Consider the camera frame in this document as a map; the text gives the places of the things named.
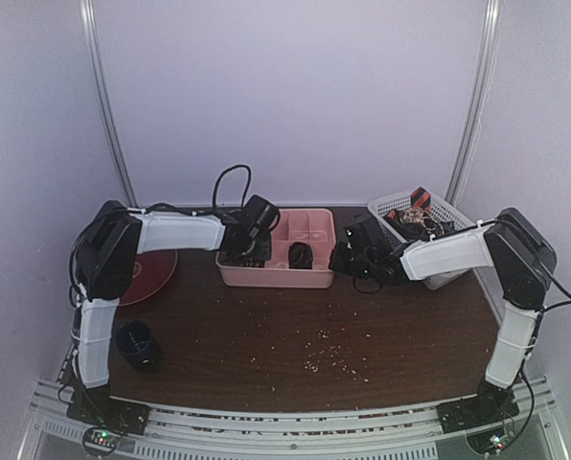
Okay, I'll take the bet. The left circuit board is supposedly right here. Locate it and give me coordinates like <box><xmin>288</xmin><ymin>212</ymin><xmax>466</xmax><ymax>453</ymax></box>
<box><xmin>80</xmin><ymin>426</ymin><xmax>122</xmax><ymax>456</ymax></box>

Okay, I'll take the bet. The pink divided organizer box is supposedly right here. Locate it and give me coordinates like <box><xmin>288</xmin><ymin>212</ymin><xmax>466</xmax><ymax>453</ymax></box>
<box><xmin>216</xmin><ymin>208</ymin><xmax>336</xmax><ymax>288</ymax></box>

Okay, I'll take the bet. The red black striped tie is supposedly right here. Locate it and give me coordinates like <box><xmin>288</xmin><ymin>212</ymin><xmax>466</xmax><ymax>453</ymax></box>
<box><xmin>410</xmin><ymin>187</ymin><xmax>431</xmax><ymax>215</ymax></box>

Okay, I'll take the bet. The white plastic mesh basket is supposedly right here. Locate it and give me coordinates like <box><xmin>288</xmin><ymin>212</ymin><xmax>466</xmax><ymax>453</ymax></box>
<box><xmin>366</xmin><ymin>191</ymin><xmax>478</xmax><ymax>291</ymax></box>

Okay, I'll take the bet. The left aluminium corner post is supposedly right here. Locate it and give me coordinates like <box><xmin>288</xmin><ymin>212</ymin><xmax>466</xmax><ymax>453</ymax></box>
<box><xmin>80</xmin><ymin>0</ymin><xmax>138</xmax><ymax>207</ymax></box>

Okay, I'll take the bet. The aluminium corner post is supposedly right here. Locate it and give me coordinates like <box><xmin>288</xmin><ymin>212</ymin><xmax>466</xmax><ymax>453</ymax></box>
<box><xmin>80</xmin><ymin>0</ymin><xmax>138</xmax><ymax>207</ymax></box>
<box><xmin>445</xmin><ymin>0</ymin><xmax>502</xmax><ymax>207</ymax></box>

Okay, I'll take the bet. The circuit board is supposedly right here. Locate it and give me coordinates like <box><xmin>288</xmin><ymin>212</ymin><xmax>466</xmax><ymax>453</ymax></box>
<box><xmin>474</xmin><ymin>430</ymin><xmax>514</xmax><ymax>454</ymax></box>
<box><xmin>80</xmin><ymin>426</ymin><xmax>122</xmax><ymax>456</ymax></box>

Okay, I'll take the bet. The right circuit board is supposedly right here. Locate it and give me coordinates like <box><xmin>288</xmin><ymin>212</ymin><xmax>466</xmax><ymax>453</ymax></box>
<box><xmin>474</xmin><ymin>430</ymin><xmax>514</xmax><ymax>454</ymax></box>

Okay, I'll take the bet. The rolled black tie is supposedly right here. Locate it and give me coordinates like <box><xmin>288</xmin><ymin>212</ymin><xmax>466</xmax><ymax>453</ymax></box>
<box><xmin>288</xmin><ymin>241</ymin><xmax>313</xmax><ymax>269</ymax></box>

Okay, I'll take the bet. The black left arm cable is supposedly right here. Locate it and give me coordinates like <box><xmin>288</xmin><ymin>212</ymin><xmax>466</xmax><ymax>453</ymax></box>
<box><xmin>211</xmin><ymin>164</ymin><xmax>254</xmax><ymax>212</ymax></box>

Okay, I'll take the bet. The right aluminium corner post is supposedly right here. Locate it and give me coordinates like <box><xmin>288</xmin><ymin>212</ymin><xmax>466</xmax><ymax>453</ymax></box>
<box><xmin>445</xmin><ymin>0</ymin><xmax>502</xmax><ymax>207</ymax></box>

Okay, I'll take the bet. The dark patterned ties pile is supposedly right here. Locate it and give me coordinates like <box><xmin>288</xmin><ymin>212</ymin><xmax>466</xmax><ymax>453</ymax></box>
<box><xmin>383</xmin><ymin>208</ymin><xmax>455</xmax><ymax>242</ymax></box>

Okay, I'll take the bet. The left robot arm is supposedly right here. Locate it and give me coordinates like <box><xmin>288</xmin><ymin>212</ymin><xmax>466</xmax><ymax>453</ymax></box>
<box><xmin>67</xmin><ymin>195</ymin><xmax>281</xmax><ymax>430</ymax></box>

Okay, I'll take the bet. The red round plate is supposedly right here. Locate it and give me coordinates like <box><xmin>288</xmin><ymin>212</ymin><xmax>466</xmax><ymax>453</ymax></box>
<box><xmin>120</xmin><ymin>250</ymin><xmax>178</xmax><ymax>306</ymax></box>

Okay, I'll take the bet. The dark blue cup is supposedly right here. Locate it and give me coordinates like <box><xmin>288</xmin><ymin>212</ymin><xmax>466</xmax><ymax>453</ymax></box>
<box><xmin>115</xmin><ymin>320</ymin><xmax>162</xmax><ymax>372</ymax></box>

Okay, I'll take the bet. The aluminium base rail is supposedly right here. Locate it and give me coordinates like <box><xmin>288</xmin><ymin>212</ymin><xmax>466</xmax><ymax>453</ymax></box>
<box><xmin>15</xmin><ymin>379</ymin><xmax>569</xmax><ymax>459</ymax></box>

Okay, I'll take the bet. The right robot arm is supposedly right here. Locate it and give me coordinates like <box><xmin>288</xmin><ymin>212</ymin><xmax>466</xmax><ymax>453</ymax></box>
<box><xmin>329</xmin><ymin>207</ymin><xmax>571</xmax><ymax>430</ymax></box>

